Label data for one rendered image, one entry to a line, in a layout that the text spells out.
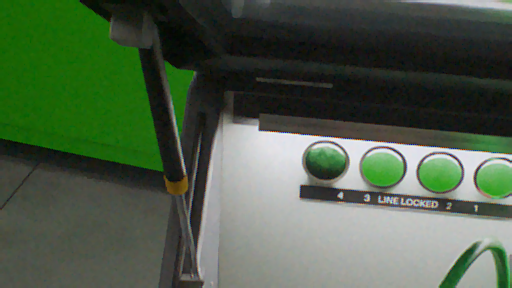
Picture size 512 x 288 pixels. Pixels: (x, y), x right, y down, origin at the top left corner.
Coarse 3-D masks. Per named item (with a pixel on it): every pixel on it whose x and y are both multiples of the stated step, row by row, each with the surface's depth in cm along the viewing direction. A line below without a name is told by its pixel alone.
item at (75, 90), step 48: (0, 0) 382; (48, 0) 377; (0, 48) 390; (48, 48) 385; (96, 48) 380; (0, 96) 398; (48, 96) 393; (96, 96) 388; (144, 96) 383; (0, 144) 412; (48, 144) 402; (96, 144) 397; (144, 144) 391
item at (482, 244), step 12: (480, 240) 114; (492, 240) 116; (468, 252) 111; (480, 252) 112; (492, 252) 119; (504, 252) 120; (456, 264) 109; (468, 264) 110; (504, 264) 123; (444, 276) 108; (456, 276) 108; (504, 276) 124
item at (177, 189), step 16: (144, 48) 96; (160, 48) 97; (144, 64) 97; (160, 64) 97; (144, 80) 99; (160, 80) 99; (160, 96) 100; (160, 112) 102; (160, 128) 103; (176, 128) 105; (160, 144) 105; (176, 144) 106; (176, 160) 107; (176, 176) 109; (176, 192) 111; (192, 240) 118; (192, 256) 120; (192, 272) 122
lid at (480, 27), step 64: (128, 0) 89; (192, 0) 89; (256, 0) 91; (320, 0) 88; (384, 0) 85; (448, 0) 83; (192, 64) 126; (256, 64) 120; (320, 64) 114; (384, 64) 112; (448, 64) 112
